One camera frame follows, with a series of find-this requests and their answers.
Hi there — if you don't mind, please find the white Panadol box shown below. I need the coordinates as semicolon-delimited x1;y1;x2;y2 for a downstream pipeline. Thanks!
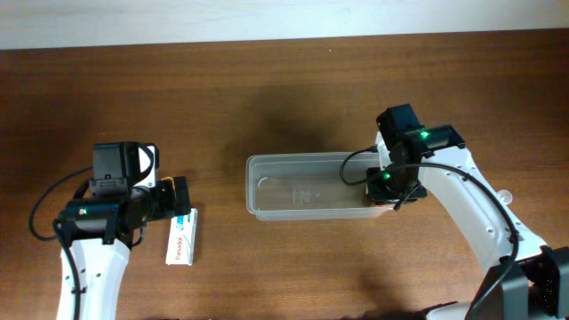
165;208;198;266

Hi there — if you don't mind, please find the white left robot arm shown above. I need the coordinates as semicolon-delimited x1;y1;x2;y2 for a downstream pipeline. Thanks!
53;176;197;319

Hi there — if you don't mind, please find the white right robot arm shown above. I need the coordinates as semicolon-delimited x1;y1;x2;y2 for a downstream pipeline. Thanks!
365;124;568;319

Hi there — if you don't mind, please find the clear plastic container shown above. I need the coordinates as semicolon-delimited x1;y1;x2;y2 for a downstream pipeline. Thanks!
245;152;393;221

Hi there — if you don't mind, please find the clear small cap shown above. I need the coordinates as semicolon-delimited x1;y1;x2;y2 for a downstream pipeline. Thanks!
497;189;513;205

